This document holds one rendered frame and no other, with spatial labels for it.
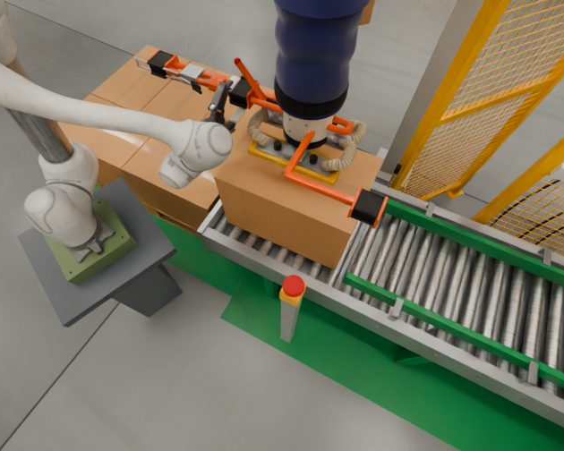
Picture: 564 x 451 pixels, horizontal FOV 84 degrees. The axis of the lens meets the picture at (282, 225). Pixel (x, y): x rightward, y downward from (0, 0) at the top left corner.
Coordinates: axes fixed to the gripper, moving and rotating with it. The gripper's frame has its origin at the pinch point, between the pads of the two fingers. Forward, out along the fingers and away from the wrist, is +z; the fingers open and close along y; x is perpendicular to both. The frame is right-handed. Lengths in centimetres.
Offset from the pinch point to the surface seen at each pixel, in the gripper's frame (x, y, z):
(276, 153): 19.4, 10.7, -9.2
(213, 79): -11.4, -1.3, 2.3
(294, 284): 45, 19, -47
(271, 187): 18.9, 27.6, -12.7
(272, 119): 12.9, 6.3, 1.1
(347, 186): 46, 28, 1
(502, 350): 128, 59, -23
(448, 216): 96, 63, 33
